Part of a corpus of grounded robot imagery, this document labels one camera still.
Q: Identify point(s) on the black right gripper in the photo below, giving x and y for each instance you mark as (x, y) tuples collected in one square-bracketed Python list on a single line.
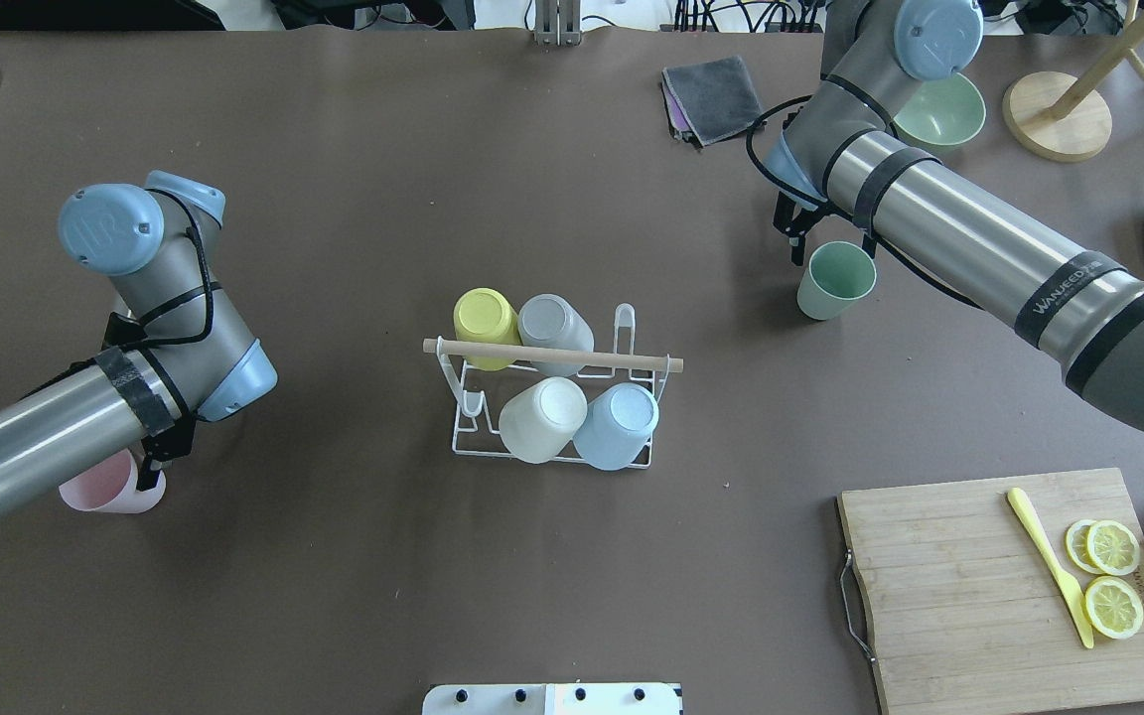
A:
[(788, 224)]

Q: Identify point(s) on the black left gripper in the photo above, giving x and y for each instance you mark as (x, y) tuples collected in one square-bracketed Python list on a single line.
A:
[(152, 464)]

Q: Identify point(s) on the mint green cup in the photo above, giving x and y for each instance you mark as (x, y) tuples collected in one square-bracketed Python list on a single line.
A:
[(838, 274)]

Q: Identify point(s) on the pink cup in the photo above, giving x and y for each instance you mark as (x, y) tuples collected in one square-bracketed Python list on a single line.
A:
[(111, 487)]

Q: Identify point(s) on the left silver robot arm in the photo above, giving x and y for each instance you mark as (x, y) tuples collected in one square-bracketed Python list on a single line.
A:
[(192, 356)]

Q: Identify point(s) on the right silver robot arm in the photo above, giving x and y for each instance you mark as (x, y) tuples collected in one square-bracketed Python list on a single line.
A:
[(837, 157)]

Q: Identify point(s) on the light blue cup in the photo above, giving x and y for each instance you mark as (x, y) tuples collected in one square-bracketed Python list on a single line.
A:
[(617, 426)]

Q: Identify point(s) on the grey cup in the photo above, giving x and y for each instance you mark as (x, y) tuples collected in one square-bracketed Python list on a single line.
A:
[(550, 322)]

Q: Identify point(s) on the yellow cup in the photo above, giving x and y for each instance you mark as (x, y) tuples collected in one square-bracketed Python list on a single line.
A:
[(484, 315)]

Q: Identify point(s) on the white cup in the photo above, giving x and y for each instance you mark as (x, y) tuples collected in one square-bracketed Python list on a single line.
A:
[(537, 424)]

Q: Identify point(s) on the mint green bowl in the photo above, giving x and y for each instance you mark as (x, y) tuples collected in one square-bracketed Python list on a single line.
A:
[(942, 115)]

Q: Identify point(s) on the grey folded cloth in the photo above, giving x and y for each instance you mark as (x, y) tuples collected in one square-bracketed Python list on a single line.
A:
[(709, 102)]

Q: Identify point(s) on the wooden mug tree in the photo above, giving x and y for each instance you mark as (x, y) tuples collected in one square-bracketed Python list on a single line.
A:
[(1063, 118)]

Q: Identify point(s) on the wooden cutting board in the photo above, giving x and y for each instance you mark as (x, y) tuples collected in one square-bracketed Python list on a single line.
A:
[(962, 614)]

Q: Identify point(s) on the lemon slice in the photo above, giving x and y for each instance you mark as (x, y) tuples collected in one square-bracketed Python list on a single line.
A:
[(1112, 548), (1113, 607)]

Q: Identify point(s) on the yellow plastic knife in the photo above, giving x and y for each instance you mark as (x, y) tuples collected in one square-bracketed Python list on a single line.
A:
[(1066, 583)]

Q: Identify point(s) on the white wire cup holder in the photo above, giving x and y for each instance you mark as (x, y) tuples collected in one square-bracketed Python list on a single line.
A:
[(484, 377)]

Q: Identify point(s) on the aluminium frame post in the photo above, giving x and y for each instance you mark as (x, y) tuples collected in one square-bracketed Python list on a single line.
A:
[(557, 23)]

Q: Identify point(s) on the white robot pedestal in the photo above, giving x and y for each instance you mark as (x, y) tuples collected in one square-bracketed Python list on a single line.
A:
[(555, 698)]

